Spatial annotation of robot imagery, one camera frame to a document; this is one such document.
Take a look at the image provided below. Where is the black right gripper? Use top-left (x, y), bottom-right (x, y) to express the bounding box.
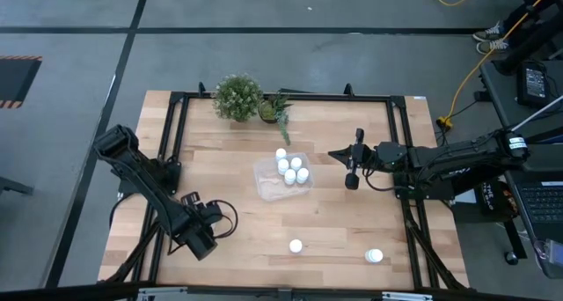
top-left (328, 128), bottom-right (377, 191)

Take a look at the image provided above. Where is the clear plastic basket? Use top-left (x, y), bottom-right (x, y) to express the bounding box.
top-left (252, 152), bottom-right (316, 203)

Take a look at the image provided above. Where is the trailing succulent potted plant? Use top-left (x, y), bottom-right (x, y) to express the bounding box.
top-left (257, 91), bottom-right (294, 146)

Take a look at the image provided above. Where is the black front crossbar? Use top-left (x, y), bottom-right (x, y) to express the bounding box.
top-left (0, 281), bottom-right (563, 301)

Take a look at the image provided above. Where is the bushy green potted plant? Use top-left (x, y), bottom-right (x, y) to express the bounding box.
top-left (212, 73), bottom-right (264, 123)

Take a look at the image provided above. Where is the black printed bag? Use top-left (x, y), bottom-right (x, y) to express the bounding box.
top-left (477, 180), bottom-right (520, 218)

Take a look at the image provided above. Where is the black side desk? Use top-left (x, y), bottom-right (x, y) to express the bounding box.
top-left (478, 58), bottom-right (563, 280)

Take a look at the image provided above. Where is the person's shoe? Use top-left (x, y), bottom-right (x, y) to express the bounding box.
top-left (477, 39), bottom-right (511, 56)
top-left (472, 18), bottom-right (507, 41)

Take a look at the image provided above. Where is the dark chair leg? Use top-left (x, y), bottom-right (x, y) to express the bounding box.
top-left (0, 176), bottom-right (35, 195)

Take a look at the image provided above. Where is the black power adapter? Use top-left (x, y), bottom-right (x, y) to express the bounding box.
top-left (516, 61), bottom-right (551, 107)

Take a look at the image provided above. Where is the black laptop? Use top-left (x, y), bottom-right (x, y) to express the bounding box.
top-left (504, 128), bottom-right (563, 249)

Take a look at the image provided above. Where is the black hazard-striped floor mat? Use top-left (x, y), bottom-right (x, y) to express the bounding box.
top-left (0, 55), bottom-right (44, 110)

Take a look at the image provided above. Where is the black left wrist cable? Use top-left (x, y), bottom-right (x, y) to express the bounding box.
top-left (209, 198), bottom-right (239, 239)

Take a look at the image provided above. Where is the black aluminium table frame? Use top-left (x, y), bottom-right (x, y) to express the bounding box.
top-left (103, 81), bottom-right (470, 293)

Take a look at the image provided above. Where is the white cable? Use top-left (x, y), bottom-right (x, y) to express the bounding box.
top-left (499, 93), bottom-right (563, 139)

